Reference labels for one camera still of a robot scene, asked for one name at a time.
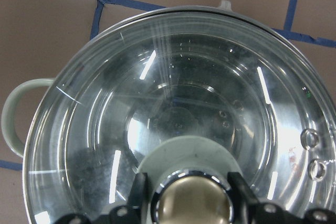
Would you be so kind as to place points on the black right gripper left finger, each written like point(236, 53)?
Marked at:
point(135, 210)

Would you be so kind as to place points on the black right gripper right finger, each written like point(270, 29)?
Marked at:
point(248, 209)

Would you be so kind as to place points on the glass pot lid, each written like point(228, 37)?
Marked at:
point(181, 119)

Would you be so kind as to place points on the white cooking pot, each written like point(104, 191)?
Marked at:
point(15, 119)

